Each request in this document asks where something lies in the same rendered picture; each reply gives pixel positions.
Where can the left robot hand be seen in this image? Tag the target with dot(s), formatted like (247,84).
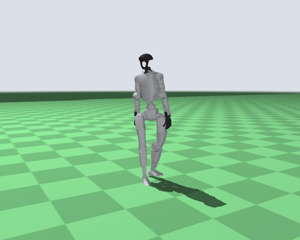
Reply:
(167,120)

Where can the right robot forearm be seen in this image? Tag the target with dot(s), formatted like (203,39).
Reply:
(136,105)

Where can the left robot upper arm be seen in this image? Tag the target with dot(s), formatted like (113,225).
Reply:
(159,78)

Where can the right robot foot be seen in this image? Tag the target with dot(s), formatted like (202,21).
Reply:
(145,181)

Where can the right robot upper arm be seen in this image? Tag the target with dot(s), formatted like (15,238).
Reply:
(137,94)

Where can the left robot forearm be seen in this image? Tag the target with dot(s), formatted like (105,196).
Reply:
(165,104)

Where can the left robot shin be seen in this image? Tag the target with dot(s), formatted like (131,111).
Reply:
(155,157)

